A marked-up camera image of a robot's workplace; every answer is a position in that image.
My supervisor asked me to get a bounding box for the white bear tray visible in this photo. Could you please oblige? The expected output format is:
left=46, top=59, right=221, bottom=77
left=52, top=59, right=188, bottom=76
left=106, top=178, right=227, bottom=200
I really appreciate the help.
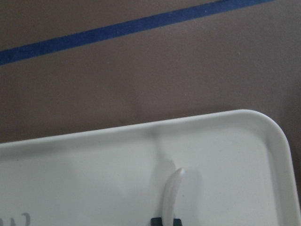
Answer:
left=0, top=110, right=301, bottom=226

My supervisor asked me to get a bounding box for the white plastic spoon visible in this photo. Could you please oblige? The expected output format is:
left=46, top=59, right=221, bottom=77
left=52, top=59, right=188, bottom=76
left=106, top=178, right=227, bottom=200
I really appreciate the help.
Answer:
left=162, top=168, right=185, bottom=226

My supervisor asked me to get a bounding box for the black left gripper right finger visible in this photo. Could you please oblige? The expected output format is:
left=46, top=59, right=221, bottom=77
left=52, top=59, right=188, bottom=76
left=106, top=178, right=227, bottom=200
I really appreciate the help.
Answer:
left=173, top=218, right=182, bottom=226

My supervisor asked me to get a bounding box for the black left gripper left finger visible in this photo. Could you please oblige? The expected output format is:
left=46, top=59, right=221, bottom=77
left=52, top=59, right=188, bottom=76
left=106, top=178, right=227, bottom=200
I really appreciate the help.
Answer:
left=150, top=218, right=163, bottom=226

